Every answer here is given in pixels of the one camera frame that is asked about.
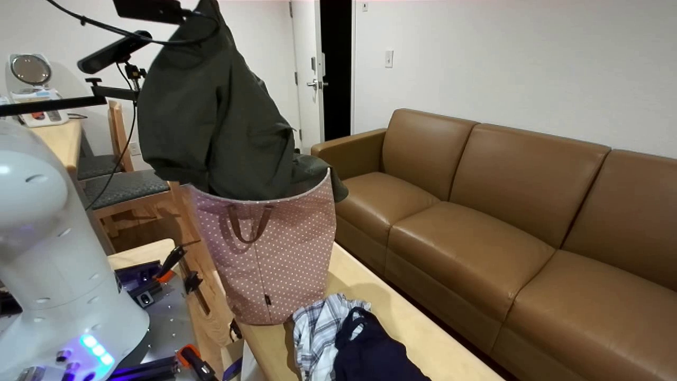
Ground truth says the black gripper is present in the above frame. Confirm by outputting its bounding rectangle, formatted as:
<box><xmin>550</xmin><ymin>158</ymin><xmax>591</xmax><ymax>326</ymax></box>
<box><xmin>112</xmin><ymin>0</ymin><xmax>194</xmax><ymax>23</ymax></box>

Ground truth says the dark green cloth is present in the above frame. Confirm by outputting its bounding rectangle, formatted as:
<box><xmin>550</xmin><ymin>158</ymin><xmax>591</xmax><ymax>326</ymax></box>
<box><xmin>138</xmin><ymin>0</ymin><xmax>349</xmax><ymax>202</ymax></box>

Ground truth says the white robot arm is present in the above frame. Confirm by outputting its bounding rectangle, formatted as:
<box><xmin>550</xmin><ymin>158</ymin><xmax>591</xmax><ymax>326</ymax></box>
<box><xmin>0</xmin><ymin>103</ymin><xmax>194</xmax><ymax>381</ymax></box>

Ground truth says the pink patterned laundry bag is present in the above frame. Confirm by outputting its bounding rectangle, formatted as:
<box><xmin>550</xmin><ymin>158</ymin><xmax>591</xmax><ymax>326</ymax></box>
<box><xmin>187</xmin><ymin>174</ymin><xmax>337</xmax><ymax>326</ymax></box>

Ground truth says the white plaid cloth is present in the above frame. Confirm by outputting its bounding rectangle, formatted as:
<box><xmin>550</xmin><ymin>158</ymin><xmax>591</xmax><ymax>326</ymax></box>
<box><xmin>293</xmin><ymin>294</ymin><xmax>370</xmax><ymax>381</ymax></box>

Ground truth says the navy blue cloth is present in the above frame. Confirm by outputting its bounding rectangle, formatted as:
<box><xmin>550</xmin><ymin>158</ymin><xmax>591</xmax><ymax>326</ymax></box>
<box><xmin>335</xmin><ymin>307</ymin><xmax>430</xmax><ymax>381</ymax></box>

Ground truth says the round mirror on stand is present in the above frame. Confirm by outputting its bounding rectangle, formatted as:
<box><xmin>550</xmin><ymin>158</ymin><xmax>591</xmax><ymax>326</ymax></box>
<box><xmin>9</xmin><ymin>53</ymin><xmax>54</xmax><ymax>100</ymax></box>

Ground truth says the wooden chair grey cushion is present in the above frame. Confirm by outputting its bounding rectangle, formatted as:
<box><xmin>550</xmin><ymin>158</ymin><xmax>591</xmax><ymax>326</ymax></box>
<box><xmin>79</xmin><ymin>101</ymin><xmax>181</xmax><ymax>253</ymax></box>

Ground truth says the black red clamp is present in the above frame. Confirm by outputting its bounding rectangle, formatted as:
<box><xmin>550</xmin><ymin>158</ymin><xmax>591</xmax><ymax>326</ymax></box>
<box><xmin>152</xmin><ymin>245</ymin><xmax>187</xmax><ymax>283</ymax></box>

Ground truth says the brown leather sofa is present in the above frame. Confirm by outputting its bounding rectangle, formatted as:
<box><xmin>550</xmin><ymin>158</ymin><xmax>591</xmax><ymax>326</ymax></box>
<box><xmin>314</xmin><ymin>111</ymin><xmax>677</xmax><ymax>381</ymax></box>

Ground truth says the black camera on boom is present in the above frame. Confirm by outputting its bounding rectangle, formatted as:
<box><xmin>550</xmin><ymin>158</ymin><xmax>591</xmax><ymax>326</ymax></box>
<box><xmin>77</xmin><ymin>30</ymin><xmax>152</xmax><ymax>74</ymax></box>

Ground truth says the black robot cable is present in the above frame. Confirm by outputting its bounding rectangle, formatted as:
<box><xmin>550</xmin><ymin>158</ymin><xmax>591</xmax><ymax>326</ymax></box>
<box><xmin>44</xmin><ymin>0</ymin><xmax>178</xmax><ymax>49</ymax></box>

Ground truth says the white door with handle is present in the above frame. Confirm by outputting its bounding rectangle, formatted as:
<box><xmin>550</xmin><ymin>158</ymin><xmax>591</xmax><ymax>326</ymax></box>
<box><xmin>290</xmin><ymin>0</ymin><xmax>326</xmax><ymax>151</ymax></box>

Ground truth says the white light switch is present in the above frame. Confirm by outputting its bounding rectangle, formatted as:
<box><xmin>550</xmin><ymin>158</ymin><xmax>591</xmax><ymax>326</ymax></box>
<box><xmin>385</xmin><ymin>51</ymin><xmax>395</xmax><ymax>67</ymax></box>

